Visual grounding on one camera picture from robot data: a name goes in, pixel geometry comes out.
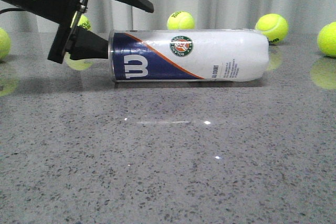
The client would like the white tennis ball can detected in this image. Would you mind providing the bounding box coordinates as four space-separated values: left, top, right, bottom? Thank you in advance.
108 29 269 82

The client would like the tennis ball Roland Garros print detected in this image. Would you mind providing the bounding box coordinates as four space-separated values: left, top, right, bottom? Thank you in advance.
70 14 91 31

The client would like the centre yellow tennis ball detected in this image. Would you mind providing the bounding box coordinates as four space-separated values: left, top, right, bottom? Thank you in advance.
166 11 195 30

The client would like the tennis ball far left edge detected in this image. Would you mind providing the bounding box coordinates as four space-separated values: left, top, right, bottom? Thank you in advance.
0 28 12 60

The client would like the tennis ball edge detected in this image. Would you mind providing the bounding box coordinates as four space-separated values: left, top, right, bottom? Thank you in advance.
0 28 12 60
317 22 336 57

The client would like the tennis ball Wilson 3 print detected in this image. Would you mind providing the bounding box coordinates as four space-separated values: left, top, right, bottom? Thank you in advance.
255 14 289 45

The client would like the tennis ball far right edge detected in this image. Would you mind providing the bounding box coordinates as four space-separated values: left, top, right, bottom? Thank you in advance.
317 22 336 57

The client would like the grey pleated curtain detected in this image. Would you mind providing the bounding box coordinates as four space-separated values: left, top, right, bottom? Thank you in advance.
86 0 335 34

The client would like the black cable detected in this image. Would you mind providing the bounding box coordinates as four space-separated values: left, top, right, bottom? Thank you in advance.
0 8 24 15

